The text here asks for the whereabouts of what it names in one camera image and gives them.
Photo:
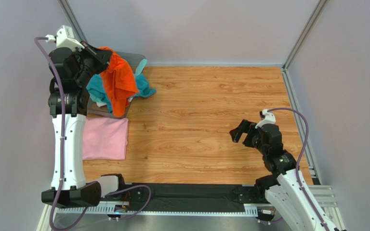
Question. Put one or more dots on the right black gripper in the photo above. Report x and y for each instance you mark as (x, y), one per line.
(247, 135)

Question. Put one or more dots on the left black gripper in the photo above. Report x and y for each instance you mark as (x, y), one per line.
(101, 57)

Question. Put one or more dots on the orange t shirt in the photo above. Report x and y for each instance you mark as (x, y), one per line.
(119, 82)

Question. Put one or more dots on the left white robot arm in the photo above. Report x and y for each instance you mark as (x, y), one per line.
(69, 188)

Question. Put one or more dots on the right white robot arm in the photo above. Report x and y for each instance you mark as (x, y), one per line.
(287, 179)

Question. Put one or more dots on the dark teal t shirt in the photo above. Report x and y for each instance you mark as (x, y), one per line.
(97, 93)

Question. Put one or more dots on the light mint t shirt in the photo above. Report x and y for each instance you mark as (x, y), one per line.
(139, 69)

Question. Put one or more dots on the white cloth in bin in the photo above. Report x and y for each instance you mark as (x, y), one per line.
(101, 104)

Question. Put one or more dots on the clear plastic bin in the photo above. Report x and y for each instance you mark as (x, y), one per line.
(93, 109)

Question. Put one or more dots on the folded pink t shirt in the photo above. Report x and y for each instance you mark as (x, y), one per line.
(105, 139)

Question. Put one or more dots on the black base cloth strip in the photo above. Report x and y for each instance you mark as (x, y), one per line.
(200, 197)

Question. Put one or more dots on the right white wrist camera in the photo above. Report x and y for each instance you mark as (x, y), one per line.
(267, 118)

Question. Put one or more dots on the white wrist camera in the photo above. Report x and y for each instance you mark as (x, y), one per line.
(64, 38)
(267, 118)

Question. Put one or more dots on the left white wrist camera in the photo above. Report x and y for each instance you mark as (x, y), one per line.
(64, 38)

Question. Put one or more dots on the aluminium frame rail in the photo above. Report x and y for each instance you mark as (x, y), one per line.
(129, 200)

